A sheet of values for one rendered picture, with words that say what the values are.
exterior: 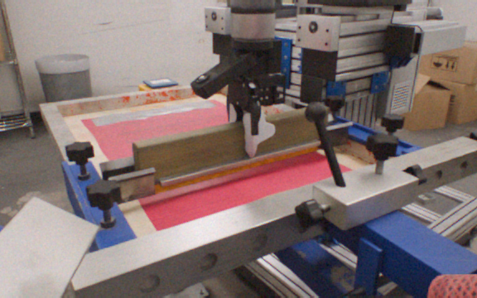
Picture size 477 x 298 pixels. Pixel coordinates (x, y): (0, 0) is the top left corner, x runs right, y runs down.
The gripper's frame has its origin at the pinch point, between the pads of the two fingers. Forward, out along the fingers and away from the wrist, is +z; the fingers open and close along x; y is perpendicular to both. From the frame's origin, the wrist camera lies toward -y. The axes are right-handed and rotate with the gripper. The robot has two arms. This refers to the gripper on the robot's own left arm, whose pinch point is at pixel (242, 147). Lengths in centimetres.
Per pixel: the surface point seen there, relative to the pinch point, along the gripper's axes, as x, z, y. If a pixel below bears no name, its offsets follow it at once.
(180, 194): -1.3, 5.7, -13.4
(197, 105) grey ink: 45.8, 5.3, 11.9
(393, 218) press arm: -33.9, -2.9, 0.9
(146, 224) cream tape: -7.2, 5.7, -21.6
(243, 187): -4.6, 5.7, -2.6
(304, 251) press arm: -21.1, 9.6, -1.3
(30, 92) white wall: 367, 71, -18
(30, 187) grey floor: 220, 102, -36
